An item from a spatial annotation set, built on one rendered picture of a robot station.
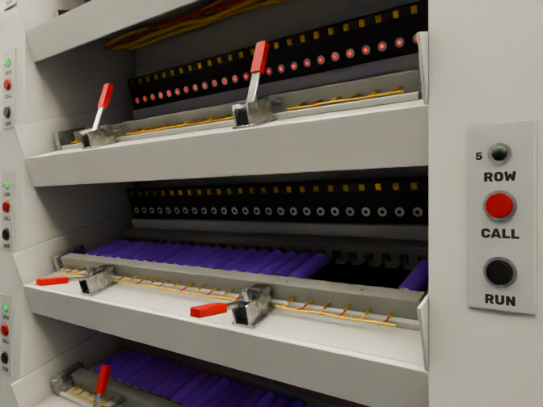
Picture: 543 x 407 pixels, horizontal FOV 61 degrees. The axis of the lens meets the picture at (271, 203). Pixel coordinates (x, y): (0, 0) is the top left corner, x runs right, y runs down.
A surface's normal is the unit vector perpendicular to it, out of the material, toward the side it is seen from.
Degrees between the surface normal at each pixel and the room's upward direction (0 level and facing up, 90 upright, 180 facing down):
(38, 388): 90
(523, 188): 90
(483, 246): 90
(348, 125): 108
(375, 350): 18
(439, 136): 90
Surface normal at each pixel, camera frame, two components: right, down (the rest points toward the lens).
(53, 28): -0.57, 0.29
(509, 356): -0.60, -0.01
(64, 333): 0.80, 0.00
